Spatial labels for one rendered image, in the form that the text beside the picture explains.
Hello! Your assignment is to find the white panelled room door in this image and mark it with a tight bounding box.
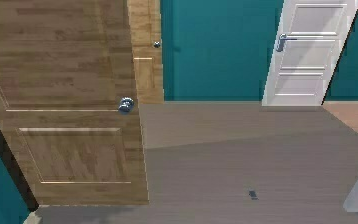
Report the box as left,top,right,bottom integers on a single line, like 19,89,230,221
261,0,358,107

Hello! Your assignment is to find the silver round door knob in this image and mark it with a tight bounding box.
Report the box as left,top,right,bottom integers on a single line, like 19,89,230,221
118,96,135,115

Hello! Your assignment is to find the silver lever door handle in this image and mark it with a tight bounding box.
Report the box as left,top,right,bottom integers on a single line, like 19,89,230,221
275,33,299,53

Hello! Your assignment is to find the brown wooden room door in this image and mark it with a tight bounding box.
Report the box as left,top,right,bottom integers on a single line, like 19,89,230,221
0,0,150,206

